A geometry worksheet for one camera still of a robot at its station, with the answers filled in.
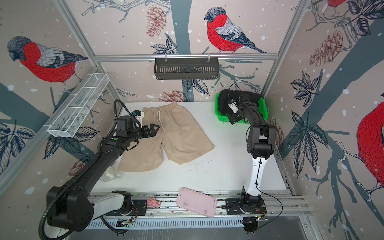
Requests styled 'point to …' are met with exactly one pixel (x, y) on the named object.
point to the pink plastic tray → (196, 202)
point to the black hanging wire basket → (186, 68)
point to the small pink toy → (153, 203)
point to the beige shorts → (179, 136)
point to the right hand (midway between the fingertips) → (237, 117)
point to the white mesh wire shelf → (69, 119)
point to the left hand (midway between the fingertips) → (152, 126)
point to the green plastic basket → (224, 118)
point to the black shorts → (225, 96)
